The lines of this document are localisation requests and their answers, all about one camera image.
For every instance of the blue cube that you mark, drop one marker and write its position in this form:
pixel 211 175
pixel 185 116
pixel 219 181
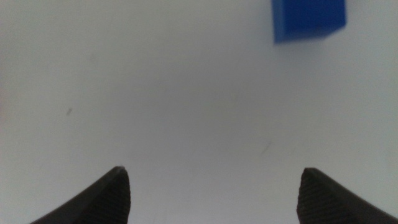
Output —
pixel 308 18

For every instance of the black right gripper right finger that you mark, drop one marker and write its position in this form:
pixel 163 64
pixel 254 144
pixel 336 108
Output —
pixel 326 202

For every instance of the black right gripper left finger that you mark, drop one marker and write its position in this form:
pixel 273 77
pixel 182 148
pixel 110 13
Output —
pixel 102 202

